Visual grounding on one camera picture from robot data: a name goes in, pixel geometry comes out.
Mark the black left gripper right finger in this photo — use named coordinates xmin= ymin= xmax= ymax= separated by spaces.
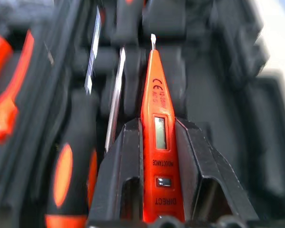
xmin=175 ymin=118 xmax=260 ymax=223

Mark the black plastic tool case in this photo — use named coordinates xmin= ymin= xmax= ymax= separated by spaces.
xmin=0 ymin=0 xmax=285 ymax=228

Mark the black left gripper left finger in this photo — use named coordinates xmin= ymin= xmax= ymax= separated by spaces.
xmin=88 ymin=118 xmax=144 ymax=223

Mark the orange black tool handle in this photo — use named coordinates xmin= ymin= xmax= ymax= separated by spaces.
xmin=0 ymin=29 xmax=36 ymax=145

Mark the black orange handled screwdriver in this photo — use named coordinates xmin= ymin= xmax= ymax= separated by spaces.
xmin=44 ymin=6 xmax=102 ymax=228
xmin=87 ymin=46 xmax=127 ymax=207

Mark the orange voltage tester pen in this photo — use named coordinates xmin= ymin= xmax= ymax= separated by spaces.
xmin=140 ymin=33 xmax=185 ymax=223

